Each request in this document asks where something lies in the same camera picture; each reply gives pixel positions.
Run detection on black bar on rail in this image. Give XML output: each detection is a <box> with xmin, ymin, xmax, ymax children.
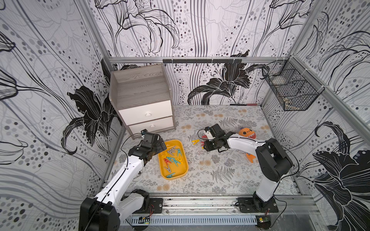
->
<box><xmin>162</xmin><ymin>59</ymin><xmax>242</xmax><ymax>64</ymax></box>

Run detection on teal clothespin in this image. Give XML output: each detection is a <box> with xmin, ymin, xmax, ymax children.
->
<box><xmin>167</xmin><ymin>157</ymin><xmax>182</xmax><ymax>166</ymax></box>

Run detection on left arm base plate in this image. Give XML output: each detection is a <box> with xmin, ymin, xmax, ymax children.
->
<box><xmin>141</xmin><ymin>198</ymin><xmax>163</xmax><ymax>214</ymax></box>

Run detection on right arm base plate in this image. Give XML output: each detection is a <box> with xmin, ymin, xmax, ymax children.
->
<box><xmin>235</xmin><ymin>197</ymin><xmax>279</xmax><ymax>214</ymax></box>

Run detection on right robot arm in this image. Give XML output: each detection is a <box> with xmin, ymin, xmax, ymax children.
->
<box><xmin>203</xmin><ymin>124</ymin><xmax>293</xmax><ymax>205</ymax></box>

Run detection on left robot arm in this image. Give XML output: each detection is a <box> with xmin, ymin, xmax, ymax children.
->
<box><xmin>78</xmin><ymin>130</ymin><xmax>167</xmax><ymax>231</ymax></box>

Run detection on grey wooden drawer cabinet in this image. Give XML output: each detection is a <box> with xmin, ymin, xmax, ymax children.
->
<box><xmin>109</xmin><ymin>64</ymin><xmax>176</xmax><ymax>138</ymax></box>

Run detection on white slotted cable duct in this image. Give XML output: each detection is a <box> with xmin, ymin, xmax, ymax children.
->
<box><xmin>122</xmin><ymin>215</ymin><xmax>257</xmax><ymax>226</ymax></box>

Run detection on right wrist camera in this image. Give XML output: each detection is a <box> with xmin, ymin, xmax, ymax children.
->
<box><xmin>204</xmin><ymin>131</ymin><xmax>214</xmax><ymax>140</ymax></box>

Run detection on yellow clothespin pile top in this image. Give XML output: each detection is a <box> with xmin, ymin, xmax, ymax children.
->
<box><xmin>192</xmin><ymin>139</ymin><xmax>200</xmax><ymax>145</ymax></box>

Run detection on orange shark plush toy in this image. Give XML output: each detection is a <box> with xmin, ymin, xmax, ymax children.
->
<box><xmin>239</xmin><ymin>128</ymin><xmax>256</xmax><ymax>163</ymax></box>

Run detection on black wire wall basket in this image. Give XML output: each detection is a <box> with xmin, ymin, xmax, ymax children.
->
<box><xmin>262</xmin><ymin>58</ymin><xmax>325</xmax><ymax>111</ymax></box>

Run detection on yellow plastic storage tray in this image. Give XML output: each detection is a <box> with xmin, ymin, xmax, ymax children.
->
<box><xmin>158</xmin><ymin>140</ymin><xmax>189</xmax><ymax>180</ymax></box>

